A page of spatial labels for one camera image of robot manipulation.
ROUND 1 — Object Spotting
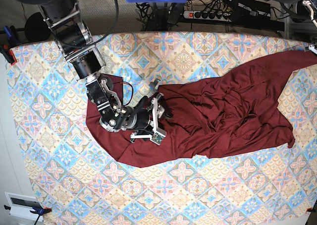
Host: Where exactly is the blue clamp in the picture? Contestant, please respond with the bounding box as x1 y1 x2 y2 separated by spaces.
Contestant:
3 204 53 225
0 25 18 65

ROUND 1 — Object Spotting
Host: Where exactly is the blue clamp lower left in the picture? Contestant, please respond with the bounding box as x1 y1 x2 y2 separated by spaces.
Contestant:
3 204 53 225

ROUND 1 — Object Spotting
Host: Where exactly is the white power strip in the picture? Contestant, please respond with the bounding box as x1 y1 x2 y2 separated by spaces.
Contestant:
183 10 230 21

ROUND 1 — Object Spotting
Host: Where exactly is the white floor vent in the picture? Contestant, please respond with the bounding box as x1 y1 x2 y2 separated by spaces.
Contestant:
5 192 41 221

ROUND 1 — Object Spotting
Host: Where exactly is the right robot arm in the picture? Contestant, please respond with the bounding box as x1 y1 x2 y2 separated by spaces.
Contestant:
17 0 172 145

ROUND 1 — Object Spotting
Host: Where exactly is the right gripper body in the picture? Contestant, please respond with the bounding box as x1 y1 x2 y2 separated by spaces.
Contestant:
130 93 165 143

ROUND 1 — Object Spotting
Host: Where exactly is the patterned tablecloth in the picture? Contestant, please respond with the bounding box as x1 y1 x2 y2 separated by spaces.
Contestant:
0 32 317 225

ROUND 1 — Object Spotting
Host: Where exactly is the blue clamp upper left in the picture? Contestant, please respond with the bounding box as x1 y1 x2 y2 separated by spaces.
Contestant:
0 25 18 65

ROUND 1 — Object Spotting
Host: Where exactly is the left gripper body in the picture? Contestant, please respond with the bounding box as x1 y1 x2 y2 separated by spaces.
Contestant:
304 44 317 55

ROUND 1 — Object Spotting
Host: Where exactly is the maroon t-shirt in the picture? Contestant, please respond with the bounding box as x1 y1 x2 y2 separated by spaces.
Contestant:
86 51 317 168

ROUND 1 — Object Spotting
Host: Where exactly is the black round stool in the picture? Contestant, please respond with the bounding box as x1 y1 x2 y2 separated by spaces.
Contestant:
24 12 51 43

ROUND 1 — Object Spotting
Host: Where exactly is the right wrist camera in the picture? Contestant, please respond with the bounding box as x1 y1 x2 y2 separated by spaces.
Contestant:
150 130 166 145

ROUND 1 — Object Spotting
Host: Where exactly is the orange clamp right edge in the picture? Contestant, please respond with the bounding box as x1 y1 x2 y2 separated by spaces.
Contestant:
306 208 316 213

